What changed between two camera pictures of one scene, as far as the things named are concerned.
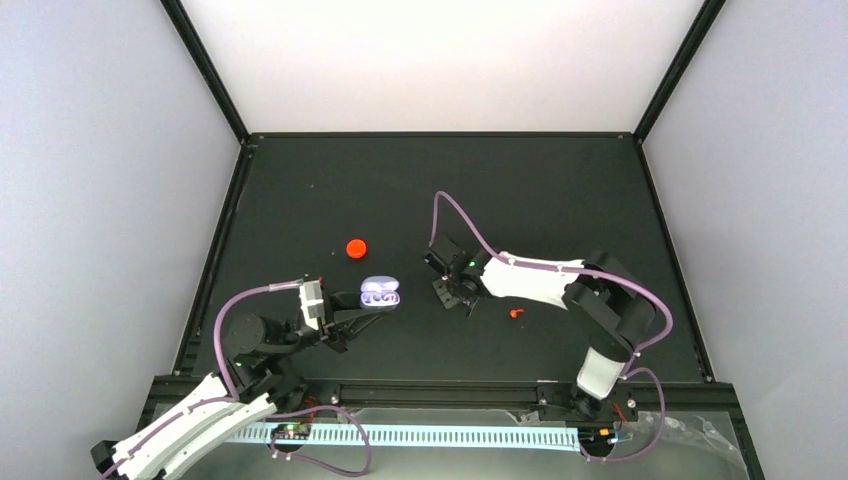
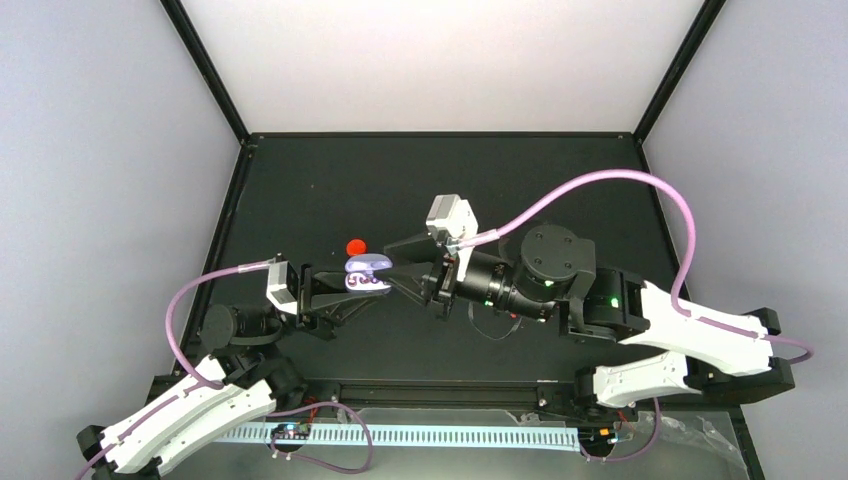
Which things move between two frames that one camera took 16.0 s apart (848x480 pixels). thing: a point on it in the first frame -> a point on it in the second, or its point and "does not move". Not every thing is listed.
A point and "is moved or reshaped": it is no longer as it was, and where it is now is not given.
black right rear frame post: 706,21 does not move
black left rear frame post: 209,70 does not move
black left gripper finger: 345,300 -> 337,280
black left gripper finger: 350,322 -> 335,310
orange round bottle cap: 356,248 does not move
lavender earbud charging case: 380,292 is moved or reshaped
